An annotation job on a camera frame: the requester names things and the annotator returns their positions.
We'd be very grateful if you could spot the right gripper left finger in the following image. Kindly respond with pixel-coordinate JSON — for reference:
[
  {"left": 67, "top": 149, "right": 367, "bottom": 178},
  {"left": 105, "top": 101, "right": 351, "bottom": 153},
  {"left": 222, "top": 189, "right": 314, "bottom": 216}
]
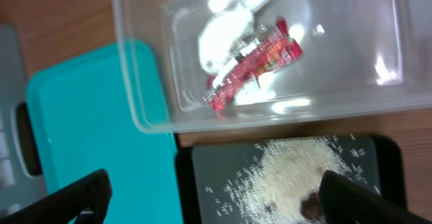
[{"left": 1, "top": 169, "right": 113, "bottom": 224}]

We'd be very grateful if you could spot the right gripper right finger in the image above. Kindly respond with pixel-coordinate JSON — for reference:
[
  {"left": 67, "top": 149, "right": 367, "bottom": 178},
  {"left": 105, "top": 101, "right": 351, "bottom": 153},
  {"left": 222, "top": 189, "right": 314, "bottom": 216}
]
[{"left": 319, "top": 171, "right": 431, "bottom": 224}]

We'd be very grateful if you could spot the brown food scrap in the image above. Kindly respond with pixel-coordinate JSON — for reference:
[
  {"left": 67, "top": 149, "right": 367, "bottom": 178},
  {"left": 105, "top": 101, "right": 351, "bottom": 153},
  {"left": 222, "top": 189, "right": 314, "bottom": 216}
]
[{"left": 300, "top": 192, "right": 325, "bottom": 221}]

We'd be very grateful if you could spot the rice pile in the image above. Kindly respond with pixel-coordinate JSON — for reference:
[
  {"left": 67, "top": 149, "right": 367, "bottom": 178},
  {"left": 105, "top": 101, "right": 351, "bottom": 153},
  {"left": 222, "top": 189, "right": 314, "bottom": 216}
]
[{"left": 193, "top": 134, "right": 381, "bottom": 223}]

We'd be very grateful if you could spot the red snack wrapper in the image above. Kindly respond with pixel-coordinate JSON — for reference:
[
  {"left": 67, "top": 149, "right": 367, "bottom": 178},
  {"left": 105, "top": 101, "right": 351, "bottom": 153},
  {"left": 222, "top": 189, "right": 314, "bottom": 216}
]
[{"left": 197, "top": 0, "right": 303, "bottom": 113}]

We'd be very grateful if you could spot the black waste tray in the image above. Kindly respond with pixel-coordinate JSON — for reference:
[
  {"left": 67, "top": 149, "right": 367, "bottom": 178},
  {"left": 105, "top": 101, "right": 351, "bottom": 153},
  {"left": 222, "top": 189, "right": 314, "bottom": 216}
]
[{"left": 175, "top": 134, "right": 407, "bottom": 223}]

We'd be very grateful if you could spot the grey dishwasher rack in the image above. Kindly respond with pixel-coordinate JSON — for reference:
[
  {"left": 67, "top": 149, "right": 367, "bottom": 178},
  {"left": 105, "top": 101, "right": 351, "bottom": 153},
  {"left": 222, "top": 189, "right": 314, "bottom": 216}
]
[{"left": 1, "top": 24, "right": 47, "bottom": 218}]

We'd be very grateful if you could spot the teal serving tray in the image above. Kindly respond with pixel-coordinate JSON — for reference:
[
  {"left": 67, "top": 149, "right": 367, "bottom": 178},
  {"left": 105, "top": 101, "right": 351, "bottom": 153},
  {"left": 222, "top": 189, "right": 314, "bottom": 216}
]
[{"left": 26, "top": 43, "right": 183, "bottom": 223}]

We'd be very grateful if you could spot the clear plastic bin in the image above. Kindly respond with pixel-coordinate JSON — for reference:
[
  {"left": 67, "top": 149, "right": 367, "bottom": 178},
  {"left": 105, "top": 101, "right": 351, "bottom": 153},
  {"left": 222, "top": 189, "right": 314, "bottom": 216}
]
[{"left": 112, "top": 0, "right": 431, "bottom": 133}]

